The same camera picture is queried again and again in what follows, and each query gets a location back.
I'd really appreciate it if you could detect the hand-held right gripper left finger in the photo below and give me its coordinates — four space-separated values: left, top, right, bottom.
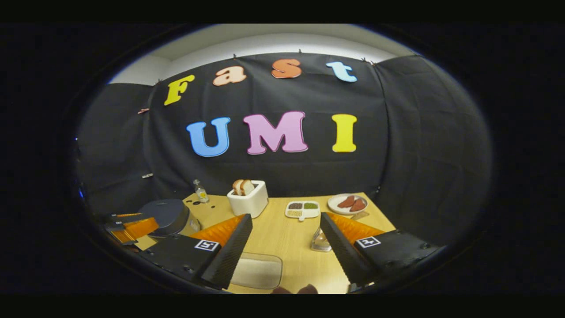
141 214 253 291

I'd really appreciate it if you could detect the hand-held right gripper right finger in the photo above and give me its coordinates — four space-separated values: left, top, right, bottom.
320 212 442 288

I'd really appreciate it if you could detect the clear glass chopstick holder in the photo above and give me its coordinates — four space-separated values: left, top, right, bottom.
310 227 332 253

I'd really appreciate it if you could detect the dark lidded rice cooker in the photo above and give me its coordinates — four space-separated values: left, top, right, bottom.
138 199 202 239

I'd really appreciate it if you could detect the clear tray of rice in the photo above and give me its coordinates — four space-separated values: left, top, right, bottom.
230 252 283 290

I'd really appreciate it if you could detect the white round plate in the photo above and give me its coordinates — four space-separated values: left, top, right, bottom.
327 193 369 216

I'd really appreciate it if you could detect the white toaster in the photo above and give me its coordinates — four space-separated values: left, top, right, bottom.
227 180 269 219

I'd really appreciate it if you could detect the white divided grain dish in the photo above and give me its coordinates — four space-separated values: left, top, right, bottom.
285 201 320 221

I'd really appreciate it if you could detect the small glass bottle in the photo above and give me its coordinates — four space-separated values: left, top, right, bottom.
193 179 210 204

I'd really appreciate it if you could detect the black backdrop cloth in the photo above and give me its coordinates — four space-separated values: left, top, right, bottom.
75 53 493 239

